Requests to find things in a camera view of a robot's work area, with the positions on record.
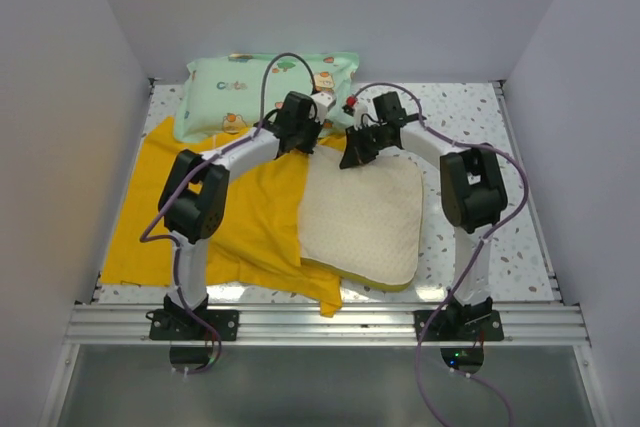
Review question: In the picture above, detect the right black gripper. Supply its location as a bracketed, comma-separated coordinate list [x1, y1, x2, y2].
[341, 124, 392, 170]

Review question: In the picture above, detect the cream yellow-edged pillow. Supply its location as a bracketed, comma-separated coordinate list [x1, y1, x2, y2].
[298, 146, 424, 292]

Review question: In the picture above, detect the yellow pillowcase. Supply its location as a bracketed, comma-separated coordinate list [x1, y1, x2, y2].
[101, 118, 342, 317]

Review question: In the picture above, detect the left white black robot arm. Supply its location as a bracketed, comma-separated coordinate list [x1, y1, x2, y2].
[139, 92, 336, 341]

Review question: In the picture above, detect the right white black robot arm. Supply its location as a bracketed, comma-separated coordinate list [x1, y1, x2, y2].
[340, 92, 508, 345]

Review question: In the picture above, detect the green cartoon bear pillow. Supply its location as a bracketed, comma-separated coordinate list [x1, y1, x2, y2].
[173, 52, 360, 143]

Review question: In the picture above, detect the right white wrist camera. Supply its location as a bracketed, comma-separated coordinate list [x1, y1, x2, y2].
[342, 95, 369, 129]

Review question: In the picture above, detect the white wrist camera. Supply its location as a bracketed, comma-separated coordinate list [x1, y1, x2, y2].
[311, 91, 336, 123]
[342, 95, 369, 129]

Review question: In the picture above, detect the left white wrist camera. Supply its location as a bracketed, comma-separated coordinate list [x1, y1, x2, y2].
[311, 91, 336, 123]

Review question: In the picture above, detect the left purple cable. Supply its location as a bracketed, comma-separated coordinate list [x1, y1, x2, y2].
[138, 52, 321, 373]

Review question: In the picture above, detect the purple cable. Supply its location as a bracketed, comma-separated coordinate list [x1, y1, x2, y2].
[138, 52, 321, 373]
[349, 81, 530, 427]

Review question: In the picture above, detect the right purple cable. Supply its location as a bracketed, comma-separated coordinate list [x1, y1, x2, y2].
[349, 81, 530, 427]

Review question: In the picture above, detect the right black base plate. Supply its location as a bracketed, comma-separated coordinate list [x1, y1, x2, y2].
[413, 309, 505, 343]

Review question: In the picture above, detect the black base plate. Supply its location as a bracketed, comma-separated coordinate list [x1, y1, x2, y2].
[413, 309, 505, 343]
[145, 309, 240, 341]

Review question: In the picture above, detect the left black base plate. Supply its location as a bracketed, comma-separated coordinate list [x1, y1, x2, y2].
[145, 309, 240, 341]

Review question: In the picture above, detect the aluminium mounting rail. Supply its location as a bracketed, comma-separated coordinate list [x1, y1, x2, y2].
[63, 303, 590, 347]

